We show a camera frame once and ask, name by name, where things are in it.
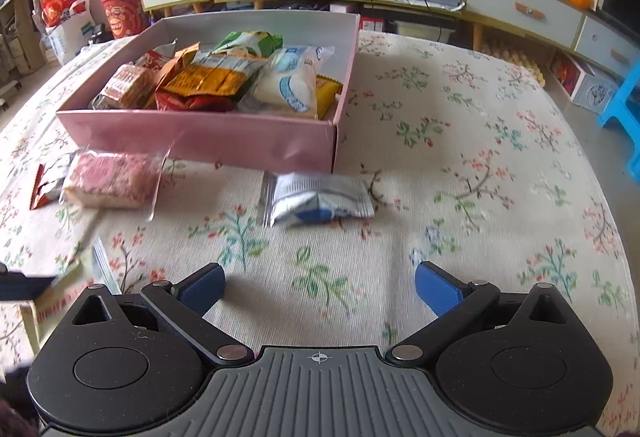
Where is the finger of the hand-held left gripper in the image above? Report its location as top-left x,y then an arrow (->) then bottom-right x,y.
0,263 -> 57,304

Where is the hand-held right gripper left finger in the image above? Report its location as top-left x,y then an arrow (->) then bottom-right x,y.
69,261 -> 255,366

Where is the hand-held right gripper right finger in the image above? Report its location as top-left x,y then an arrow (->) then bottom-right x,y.
391,260 -> 577,364

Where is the clear snack packet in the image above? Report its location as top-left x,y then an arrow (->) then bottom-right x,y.
20,237 -> 123,358

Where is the pink cardboard box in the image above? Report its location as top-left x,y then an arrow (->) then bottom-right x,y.
56,12 -> 362,174

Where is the small white blue packet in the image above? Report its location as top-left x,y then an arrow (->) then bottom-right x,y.
261,171 -> 376,229

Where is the green snack packet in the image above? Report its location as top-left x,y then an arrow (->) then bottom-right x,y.
211,30 -> 284,62

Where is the red white snack packet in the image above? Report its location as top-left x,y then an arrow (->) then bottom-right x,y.
29,156 -> 77,211

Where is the floral tablecloth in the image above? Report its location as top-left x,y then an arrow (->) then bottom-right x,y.
0,30 -> 632,437

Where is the dark fuzzy clothing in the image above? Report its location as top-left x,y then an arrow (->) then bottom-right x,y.
0,364 -> 38,437

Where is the pink cracker packet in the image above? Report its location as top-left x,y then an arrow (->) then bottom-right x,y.
60,144 -> 176,222

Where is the dark red snack packet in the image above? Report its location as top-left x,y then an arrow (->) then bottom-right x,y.
154,91 -> 237,113

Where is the orange snack packet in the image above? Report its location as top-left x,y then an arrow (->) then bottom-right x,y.
162,56 -> 268,99

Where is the brown cracker packet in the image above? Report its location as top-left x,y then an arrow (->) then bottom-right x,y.
90,63 -> 153,110

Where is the large white blue packet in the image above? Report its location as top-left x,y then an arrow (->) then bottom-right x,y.
239,44 -> 336,122

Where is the crumpled red orange packet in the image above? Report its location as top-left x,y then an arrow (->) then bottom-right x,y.
134,40 -> 201,85

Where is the yellow foam egg tray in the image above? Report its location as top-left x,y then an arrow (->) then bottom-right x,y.
481,42 -> 547,87

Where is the white red printed box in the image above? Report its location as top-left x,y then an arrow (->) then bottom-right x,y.
547,51 -> 621,109

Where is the white plastic bag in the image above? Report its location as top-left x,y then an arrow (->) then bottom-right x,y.
42,0 -> 96,66

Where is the clear storage bin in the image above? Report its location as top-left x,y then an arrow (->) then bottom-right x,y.
390,20 -> 456,43

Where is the blue plastic stool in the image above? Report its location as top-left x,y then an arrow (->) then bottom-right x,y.
597,62 -> 640,180

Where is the metal storage rack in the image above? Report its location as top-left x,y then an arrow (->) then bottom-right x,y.
0,0 -> 81,90

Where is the red printed gift bag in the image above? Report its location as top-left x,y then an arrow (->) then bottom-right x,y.
99,0 -> 151,39

